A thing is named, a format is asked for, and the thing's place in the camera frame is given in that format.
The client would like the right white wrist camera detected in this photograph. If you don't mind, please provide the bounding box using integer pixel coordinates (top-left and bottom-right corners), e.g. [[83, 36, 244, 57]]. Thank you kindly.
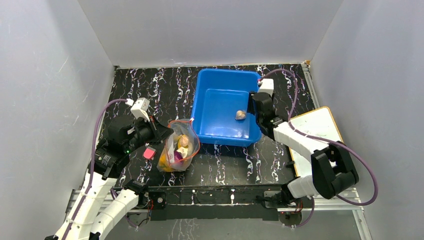
[[257, 78, 275, 97]]

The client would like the purple onion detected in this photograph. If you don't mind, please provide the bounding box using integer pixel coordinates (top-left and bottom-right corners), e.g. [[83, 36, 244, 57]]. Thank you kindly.
[[169, 150, 184, 167]]

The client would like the blue plastic bin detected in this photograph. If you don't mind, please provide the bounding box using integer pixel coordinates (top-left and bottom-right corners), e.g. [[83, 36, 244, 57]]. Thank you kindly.
[[191, 68, 262, 147]]

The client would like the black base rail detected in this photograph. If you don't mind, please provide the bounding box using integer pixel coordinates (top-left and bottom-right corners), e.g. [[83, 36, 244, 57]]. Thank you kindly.
[[115, 180, 316, 223]]

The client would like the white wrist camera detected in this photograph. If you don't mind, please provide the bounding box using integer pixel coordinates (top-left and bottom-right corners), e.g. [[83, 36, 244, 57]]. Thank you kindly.
[[257, 78, 275, 97], [125, 97, 150, 122]]

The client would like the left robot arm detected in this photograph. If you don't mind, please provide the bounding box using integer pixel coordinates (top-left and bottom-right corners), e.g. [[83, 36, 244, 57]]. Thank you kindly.
[[47, 115, 174, 240]]

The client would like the white board wooden frame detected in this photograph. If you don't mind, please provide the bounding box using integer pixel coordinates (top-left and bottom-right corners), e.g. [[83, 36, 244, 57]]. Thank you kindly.
[[289, 106, 343, 177]]

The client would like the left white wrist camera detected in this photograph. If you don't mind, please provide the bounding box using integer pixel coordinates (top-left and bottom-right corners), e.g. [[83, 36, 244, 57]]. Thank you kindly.
[[125, 97, 150, 122]]

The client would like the orange bell pepper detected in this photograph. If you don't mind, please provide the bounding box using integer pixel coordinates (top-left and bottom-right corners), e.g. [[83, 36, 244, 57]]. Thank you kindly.
[[157, 148, 174, 173]]

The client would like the clear zip top bag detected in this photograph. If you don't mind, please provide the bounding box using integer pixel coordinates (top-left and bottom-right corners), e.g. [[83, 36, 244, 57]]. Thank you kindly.
[[157, 118, 201, 173]]

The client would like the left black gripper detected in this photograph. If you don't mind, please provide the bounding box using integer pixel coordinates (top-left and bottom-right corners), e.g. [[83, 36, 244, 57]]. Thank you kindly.
[[125, 114, 175, 153]]

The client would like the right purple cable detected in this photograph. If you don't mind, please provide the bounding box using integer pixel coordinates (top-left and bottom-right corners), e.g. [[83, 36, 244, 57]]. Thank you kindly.
[[256, 68, 379, 207]]

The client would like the white mushroom piece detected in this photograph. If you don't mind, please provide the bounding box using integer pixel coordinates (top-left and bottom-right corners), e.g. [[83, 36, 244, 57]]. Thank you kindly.
[[174, 146, 189, 160]]

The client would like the pink eraser block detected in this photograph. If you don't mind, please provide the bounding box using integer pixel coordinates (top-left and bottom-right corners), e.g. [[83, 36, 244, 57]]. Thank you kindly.
[[142, 146, 157, 161]]

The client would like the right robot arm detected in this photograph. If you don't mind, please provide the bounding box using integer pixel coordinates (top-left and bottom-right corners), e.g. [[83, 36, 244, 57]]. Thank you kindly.
[[247, 92, 359, 207]]

